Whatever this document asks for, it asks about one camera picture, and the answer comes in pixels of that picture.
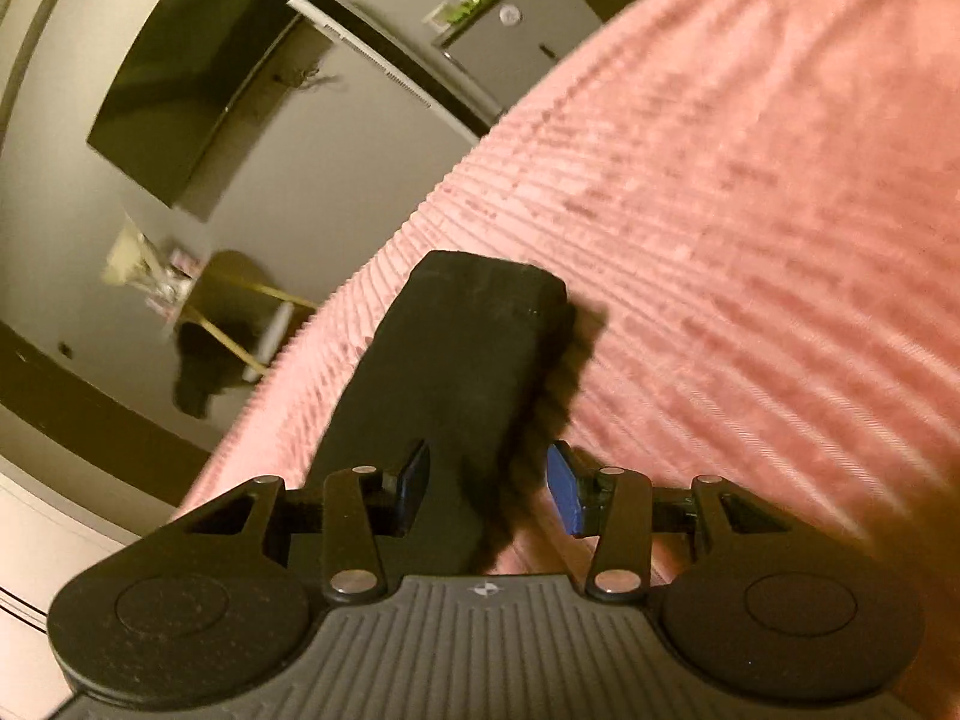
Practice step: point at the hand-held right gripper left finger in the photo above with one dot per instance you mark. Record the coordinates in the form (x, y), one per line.
(414, 491)

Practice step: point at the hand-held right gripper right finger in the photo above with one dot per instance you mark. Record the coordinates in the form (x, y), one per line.
(564, 491)

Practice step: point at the black pants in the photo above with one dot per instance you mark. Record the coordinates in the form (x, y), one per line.
(450, 360)

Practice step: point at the dark hanging cloth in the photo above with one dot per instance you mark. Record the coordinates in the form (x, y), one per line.
(202, 367)

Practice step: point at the round gold-legged side table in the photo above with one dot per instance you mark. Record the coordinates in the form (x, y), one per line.
(225, 277)

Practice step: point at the pink ribbed blanket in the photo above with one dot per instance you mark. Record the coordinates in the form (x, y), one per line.
(712, 202)

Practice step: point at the wrapped flower bouquet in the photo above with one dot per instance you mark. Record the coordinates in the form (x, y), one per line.
(139, 262)

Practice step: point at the white wardrobe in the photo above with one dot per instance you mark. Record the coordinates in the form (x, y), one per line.
(45, 540)

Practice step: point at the white long vented panel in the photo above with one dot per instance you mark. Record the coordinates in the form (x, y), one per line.
(390, 64)

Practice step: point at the grey cabinet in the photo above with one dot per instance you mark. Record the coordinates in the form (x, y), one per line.
(517, 45)

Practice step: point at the black wall television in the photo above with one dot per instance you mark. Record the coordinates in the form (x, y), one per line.
(187, 90)

